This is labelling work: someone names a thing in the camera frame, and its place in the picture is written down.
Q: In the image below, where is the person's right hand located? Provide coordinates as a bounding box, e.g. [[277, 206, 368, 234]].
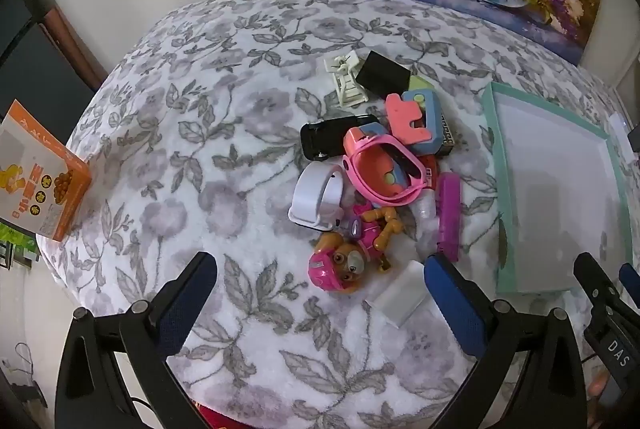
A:
[[587, 371, 611, 412]]

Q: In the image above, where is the blue pink yellow toy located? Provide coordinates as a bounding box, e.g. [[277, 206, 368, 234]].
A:
[[385, 74, 443, 154]]

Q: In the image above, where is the black toy car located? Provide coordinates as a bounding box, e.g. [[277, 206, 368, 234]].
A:
[[300, 114, 383, 160]]

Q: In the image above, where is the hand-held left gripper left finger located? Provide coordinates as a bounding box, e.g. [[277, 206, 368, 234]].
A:
[[56, 251, 218, 429]]

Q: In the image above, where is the red cloth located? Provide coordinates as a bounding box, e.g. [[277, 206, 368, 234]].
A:
[[192, 401, 246, 429]]

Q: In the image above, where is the beige building block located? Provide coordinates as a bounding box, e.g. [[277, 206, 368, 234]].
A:
[[435, 109, 457, 156]]

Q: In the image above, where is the black charger plug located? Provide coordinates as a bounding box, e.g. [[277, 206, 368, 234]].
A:
[[359, 50, 412, 97]]

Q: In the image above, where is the white power strip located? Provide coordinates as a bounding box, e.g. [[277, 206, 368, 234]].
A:
[[607, 111, 632, 150]]

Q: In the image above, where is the pink pup toy figure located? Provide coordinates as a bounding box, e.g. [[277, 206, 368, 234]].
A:
[[306, 204, 406, 296]]

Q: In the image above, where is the white smartwatch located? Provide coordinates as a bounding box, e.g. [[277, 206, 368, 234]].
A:
[[288, 161, 346, 232]]

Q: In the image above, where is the orange snack box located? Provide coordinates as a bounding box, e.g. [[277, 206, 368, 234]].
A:
[[0, 99, 92, 242]]

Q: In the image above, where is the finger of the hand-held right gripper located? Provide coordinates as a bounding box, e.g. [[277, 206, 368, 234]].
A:
[[619, 262, 640, 305], [574, 253, 628, 332]]

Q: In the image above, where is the white box with teal rim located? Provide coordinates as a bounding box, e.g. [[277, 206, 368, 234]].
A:
[[481, 81, 633, 296]]

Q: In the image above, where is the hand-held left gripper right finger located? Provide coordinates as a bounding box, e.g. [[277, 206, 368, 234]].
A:
[[424, 253, 586, 429]]

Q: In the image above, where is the brown wooden frame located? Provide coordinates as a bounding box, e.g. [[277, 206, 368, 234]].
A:
[[37, 6, 108, 90]]

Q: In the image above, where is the pink smartwatch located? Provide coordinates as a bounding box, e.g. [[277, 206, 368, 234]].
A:
[[350, 136, 427, 206]]

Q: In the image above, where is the magenta plastic bar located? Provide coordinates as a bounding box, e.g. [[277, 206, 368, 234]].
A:
[[435, 173, 462, 262]]

